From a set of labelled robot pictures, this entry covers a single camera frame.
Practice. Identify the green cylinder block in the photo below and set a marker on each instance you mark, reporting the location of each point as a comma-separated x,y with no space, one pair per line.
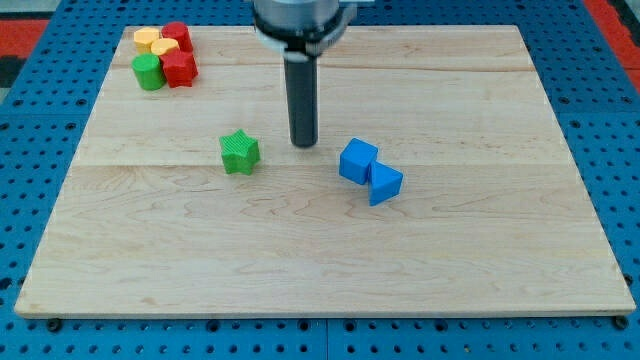
148,71

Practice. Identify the blue triangular prism block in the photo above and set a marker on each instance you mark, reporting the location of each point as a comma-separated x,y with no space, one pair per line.
384,183

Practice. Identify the blue cube block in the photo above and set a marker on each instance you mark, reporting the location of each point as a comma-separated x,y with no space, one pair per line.
355,160

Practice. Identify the light wooden board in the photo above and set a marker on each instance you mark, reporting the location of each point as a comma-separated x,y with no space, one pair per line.
492,218

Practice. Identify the yellow hexagon block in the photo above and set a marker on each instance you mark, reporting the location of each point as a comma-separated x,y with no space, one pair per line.
144,37

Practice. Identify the yellow rounded block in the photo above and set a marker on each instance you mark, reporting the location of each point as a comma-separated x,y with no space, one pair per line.
163,46

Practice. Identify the red cylinder block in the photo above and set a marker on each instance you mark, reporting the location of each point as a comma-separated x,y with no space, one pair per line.
178,31

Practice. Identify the red star block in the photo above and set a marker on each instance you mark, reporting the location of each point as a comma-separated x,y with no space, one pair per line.
179,68

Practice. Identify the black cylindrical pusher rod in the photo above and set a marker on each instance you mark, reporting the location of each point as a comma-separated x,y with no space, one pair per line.
301,91

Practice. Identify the green star block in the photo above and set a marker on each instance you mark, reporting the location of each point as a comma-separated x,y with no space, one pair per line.
239,152

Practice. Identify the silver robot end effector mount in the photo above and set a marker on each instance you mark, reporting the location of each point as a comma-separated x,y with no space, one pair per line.
301,30

